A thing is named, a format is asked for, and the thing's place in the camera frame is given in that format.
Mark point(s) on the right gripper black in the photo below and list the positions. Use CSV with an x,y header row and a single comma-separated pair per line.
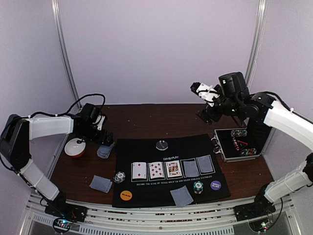
x,y
205,115

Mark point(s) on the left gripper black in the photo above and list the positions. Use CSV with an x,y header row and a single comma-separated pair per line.
x,y
100,140

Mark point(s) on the grey playing card deck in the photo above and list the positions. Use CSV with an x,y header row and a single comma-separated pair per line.
x,y
103,151

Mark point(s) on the blue white chip stack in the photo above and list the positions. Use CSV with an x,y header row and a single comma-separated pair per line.
x,y
119,177

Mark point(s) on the two of diamonds card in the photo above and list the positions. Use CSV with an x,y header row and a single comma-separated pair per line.
x,y
139,170

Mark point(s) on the board card face down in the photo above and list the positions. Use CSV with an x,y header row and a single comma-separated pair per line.
x,y
190,169
205,164

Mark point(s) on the clear round dealer button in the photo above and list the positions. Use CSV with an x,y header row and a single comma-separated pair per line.
x,y
162,145

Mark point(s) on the nine of diamonds card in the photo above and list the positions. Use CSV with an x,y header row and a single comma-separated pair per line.
x,y
156,170

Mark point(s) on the orange big blind button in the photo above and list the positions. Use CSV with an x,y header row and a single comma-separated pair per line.
x,y
126,195

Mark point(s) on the king face card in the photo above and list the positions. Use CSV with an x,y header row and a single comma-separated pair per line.
x,y
173,169

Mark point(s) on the blue small blind button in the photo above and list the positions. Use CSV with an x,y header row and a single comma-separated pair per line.
x,y
215,185

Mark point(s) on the mixed colour chip stack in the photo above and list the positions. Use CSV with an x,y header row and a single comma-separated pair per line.
x,y
198,187

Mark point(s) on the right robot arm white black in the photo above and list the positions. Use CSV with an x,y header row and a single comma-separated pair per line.
x,y
231,97

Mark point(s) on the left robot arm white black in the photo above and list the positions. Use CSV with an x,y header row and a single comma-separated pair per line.
x,y
87,125

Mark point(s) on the white red bowl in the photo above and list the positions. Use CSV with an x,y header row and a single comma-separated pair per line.
x,y
75,148

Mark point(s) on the poker chip row upper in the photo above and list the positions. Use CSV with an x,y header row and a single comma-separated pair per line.
x,y
238,133

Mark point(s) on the poker chip row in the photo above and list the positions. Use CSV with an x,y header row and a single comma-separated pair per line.
x,y
248,152
238,133

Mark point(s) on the aluminium poker chip case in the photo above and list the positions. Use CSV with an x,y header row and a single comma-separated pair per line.
x,y
258,136

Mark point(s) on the poker chip row lower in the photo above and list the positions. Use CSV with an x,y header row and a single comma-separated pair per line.
x,y
248,152

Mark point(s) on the black poker cloth mat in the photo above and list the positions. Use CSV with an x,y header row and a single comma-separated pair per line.
x,y
156,192

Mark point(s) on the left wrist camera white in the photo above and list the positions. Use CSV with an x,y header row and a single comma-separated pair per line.
x,y
99,122

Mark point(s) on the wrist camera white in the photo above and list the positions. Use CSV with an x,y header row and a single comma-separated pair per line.
x,y
205,92
99,122

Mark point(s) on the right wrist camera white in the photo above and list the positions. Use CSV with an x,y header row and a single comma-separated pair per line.
x,y
205,92

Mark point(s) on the right aluminium frame post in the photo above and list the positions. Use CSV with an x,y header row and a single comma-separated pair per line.
x,y
257,40

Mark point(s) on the aluminium frame post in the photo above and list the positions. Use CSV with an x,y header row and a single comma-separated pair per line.
x,y
60,33
257,40

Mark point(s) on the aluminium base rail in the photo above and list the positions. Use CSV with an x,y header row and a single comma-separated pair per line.
x,y
216,218

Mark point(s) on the left aluminium frame post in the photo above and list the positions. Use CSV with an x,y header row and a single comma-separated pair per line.
x,y
60,33

